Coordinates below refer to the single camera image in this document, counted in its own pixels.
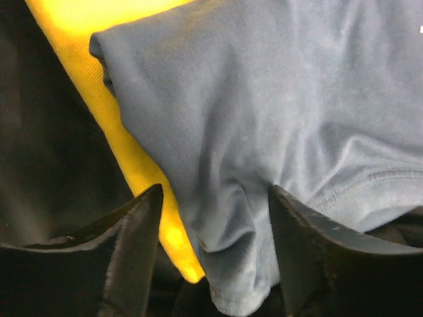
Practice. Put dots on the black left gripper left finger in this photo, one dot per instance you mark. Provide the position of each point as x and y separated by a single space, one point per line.
102 269

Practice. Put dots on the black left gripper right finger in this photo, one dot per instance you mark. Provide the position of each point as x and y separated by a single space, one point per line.
327 269

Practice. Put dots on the grey-blue t-shirt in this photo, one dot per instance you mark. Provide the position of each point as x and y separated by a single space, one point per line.
323 98

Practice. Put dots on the yellow garment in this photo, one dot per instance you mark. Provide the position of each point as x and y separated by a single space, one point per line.
68 26

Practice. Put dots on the pale yellow open suitcase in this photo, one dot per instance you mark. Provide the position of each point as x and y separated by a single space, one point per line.
58 174

